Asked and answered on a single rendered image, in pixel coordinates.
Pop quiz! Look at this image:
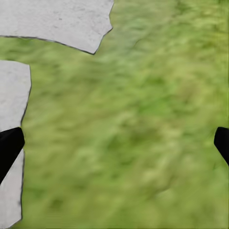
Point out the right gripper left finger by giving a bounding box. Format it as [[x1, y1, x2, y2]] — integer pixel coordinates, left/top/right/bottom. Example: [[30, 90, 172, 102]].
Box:
[[0, 127, 25, 184]]

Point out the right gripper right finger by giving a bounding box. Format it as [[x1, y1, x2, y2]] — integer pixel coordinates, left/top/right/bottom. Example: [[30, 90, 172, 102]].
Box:
[[214, 127, 229, 164]]

